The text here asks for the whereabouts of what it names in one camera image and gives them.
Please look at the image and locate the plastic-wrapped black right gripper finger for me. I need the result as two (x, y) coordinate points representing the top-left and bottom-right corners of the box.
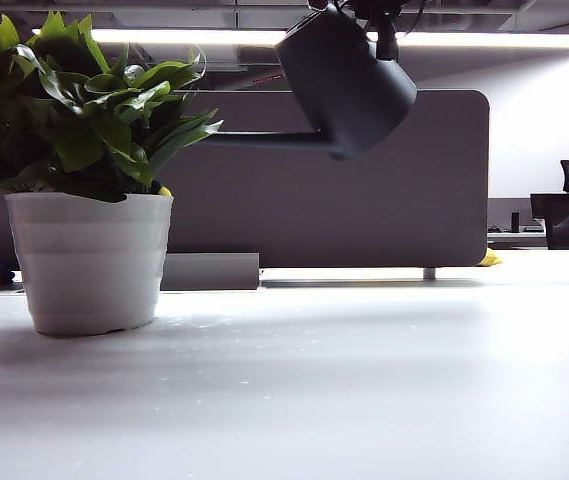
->
(383, 0), (413, 22)

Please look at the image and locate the taped black left gripper finger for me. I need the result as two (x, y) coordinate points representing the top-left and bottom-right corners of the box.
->
(351, 0), (383, 26)

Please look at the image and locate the dark grey watering can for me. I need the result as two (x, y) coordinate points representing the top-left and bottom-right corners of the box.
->
(202, 0), (419, 162)

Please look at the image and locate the green leafy plant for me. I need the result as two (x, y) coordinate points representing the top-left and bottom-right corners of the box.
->
(0, 9), (224, 204)

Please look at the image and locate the white ribbed plant pot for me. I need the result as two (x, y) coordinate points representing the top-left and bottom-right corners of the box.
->
(4, 192), (174, 337)

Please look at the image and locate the long ceiling light strip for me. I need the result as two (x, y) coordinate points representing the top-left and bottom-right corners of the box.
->
(31, 28), (569, 50)

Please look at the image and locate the wide grey desk divider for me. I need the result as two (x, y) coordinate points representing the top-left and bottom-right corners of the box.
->
(0, 88), (491, 280)

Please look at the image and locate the grey metal cable box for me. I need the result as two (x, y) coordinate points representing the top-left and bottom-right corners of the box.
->
(161, 252), (261, 292)

